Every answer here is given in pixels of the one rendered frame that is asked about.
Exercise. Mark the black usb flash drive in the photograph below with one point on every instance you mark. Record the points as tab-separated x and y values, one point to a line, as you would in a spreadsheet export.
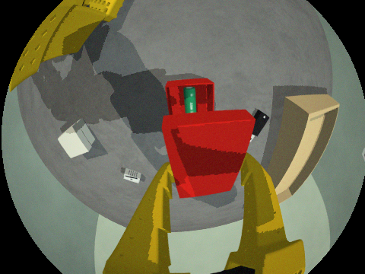
260	121

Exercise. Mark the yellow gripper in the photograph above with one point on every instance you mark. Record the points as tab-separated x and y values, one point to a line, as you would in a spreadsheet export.
263	249

